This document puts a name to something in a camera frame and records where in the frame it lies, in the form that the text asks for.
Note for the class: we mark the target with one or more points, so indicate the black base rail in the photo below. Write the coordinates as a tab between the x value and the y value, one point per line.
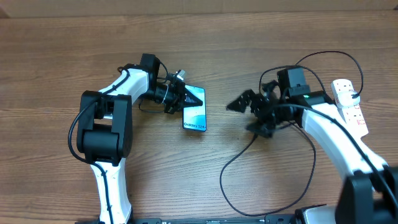
269	219

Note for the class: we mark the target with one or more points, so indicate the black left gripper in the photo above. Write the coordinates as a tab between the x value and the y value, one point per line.
178	101

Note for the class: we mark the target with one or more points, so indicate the blue Samsung Galaxy smartphone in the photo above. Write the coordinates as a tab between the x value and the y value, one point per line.
194	118

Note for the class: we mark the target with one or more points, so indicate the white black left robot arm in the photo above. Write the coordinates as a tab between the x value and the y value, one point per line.
101	133

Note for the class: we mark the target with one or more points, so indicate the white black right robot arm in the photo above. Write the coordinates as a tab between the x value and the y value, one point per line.
369	193

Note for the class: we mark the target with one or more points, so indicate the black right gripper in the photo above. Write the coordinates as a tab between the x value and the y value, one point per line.
267	129

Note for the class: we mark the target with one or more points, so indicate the white charger plug adapter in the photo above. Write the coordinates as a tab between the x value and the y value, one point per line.
347	99

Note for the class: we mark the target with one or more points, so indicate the white power strip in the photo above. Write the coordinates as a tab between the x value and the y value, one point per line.
352	116

